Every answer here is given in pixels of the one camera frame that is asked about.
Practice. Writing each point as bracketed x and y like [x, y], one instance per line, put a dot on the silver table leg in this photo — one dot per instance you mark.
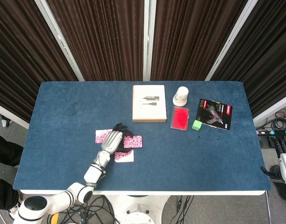
[269, 207]

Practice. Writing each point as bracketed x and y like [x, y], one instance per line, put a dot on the cardboard box with white label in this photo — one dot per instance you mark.
[148, 109]

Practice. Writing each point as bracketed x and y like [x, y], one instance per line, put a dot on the white partition frame post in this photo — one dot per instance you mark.
[60, 39]
[149, 39]
[230, 39]

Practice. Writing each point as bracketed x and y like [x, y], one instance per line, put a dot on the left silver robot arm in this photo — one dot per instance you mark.
[94, 173]

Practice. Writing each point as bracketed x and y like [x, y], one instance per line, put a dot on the black glue gun package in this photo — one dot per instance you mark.
[215, 112]

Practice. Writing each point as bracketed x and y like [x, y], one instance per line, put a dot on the blue velvet table cloth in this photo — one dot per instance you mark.
[180, 163]

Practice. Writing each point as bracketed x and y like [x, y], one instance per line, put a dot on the white sneaker shoe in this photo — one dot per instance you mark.
[14, 211]

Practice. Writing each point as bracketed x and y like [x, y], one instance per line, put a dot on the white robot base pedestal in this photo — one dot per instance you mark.
[138, 210]

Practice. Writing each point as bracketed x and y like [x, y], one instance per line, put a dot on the white table frame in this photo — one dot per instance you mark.
[157, 193]

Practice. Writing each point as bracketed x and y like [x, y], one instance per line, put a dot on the white partition base rail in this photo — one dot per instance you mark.
[271, 110]
[12, 116]

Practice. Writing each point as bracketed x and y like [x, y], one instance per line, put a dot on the red ink pad clear case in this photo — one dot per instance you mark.
[180, 117]

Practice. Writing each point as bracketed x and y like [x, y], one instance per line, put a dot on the brown pleated curtain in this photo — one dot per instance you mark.
[269, 58]
[98, 39]
[192, 39]
[16, 58]

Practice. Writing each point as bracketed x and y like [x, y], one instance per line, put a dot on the floral white paper cup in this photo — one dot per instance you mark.
[182, 93]
[176, 102]

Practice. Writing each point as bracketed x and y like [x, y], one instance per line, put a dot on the green cube block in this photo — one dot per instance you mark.
[196, 125]

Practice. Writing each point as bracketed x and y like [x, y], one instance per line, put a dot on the grey foot pedal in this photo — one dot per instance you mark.
[269, 142]

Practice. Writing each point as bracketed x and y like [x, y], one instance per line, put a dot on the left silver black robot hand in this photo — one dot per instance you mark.
[111, 141]

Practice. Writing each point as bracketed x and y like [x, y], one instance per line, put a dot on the person leg black trousers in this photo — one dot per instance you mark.
[5, 149]
[2, 191]

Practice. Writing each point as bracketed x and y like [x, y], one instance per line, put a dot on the power strip with coloured buttons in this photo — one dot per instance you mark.
[273, 132]

